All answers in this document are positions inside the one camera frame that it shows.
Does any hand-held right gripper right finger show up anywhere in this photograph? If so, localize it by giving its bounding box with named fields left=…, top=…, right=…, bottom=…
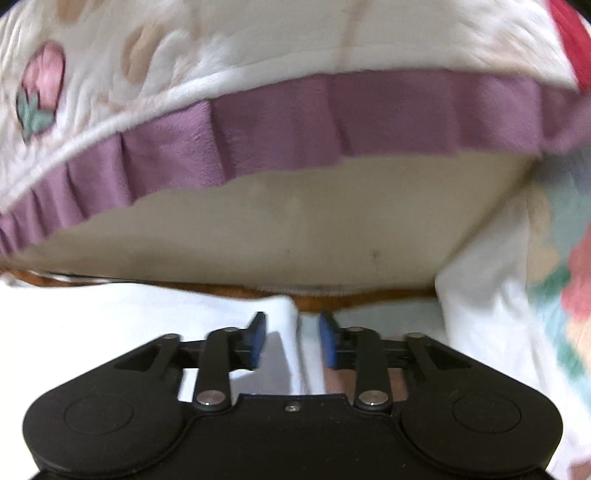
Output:
left=320, top=312, right=474, bottom=413

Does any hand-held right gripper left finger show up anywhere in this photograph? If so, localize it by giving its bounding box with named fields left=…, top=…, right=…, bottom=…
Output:
left=113, top=312, right=267, bottom=413

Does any white shirt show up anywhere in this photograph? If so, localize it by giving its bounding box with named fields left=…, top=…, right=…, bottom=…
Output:
left=0, top=279, right=324, bottom=402

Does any white cloth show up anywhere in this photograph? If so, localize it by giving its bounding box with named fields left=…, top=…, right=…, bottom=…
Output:
left=434, top=194, right=573, bottom=480

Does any checked cartoon rug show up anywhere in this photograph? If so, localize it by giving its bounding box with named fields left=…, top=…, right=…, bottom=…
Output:
left=323, top=178, right=591, bottom=402

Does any bear print quilt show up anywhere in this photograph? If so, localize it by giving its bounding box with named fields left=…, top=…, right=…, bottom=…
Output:
left=0, top=0, right=591, bottom=259

